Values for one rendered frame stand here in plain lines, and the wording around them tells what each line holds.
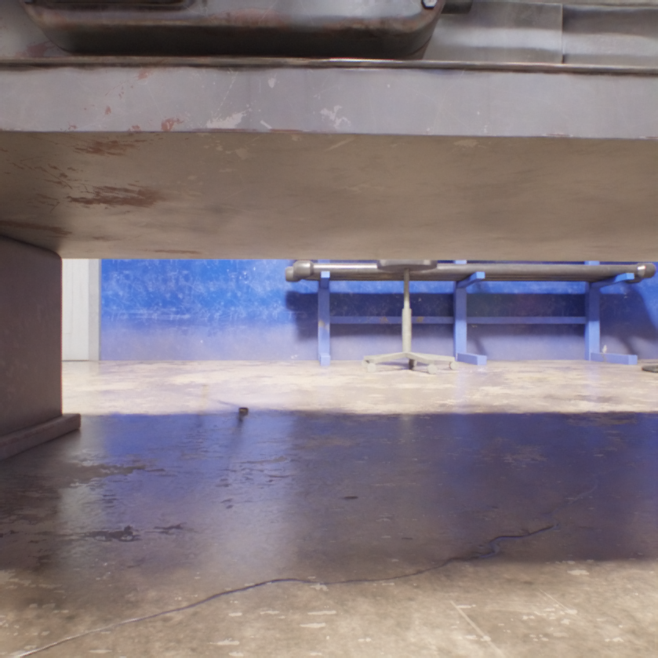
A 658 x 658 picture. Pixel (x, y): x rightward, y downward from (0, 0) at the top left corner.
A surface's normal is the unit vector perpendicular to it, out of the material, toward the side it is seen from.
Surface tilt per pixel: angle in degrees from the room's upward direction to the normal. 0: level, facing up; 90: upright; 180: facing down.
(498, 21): 90
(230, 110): 90
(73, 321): 90
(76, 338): 90
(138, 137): 180
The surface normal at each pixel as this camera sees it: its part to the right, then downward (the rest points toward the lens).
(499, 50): 0.04, 0.00
